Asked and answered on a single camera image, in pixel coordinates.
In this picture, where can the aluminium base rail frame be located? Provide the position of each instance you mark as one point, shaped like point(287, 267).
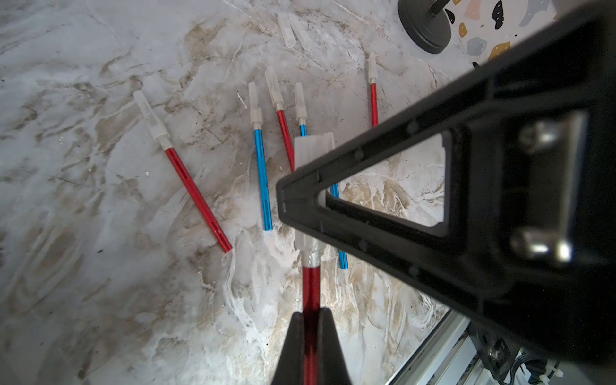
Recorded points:
point(459, 351)

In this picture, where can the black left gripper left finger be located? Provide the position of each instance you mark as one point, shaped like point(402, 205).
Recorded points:
point(290, 368)

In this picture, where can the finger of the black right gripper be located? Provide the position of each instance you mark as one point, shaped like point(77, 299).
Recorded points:
point(410, 185)

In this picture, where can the black microphone stand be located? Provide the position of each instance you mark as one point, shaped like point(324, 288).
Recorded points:
point(426, 23)

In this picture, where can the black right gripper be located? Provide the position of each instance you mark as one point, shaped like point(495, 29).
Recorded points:
point(538, 188)

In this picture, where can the clear cap of red knife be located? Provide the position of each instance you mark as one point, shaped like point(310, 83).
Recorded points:
point(310, 148)

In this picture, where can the red carving knife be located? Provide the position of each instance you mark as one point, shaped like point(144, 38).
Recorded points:
point(310, 250)
point(277, 101)
point(160, 134)
point(372, 80)

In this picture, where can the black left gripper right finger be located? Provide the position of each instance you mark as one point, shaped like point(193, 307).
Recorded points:
point(332, 366)

